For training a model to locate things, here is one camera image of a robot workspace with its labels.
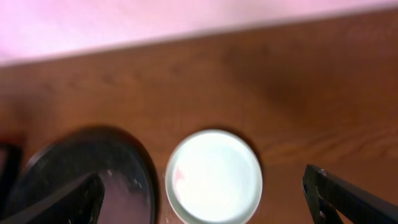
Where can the light green plate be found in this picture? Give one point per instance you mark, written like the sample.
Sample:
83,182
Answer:
213,176

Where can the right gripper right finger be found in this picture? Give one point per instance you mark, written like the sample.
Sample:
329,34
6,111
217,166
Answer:
328,196

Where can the round black tray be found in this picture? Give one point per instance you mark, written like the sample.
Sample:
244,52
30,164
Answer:
121,161

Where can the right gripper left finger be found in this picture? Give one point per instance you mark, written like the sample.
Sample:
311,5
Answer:
78,202

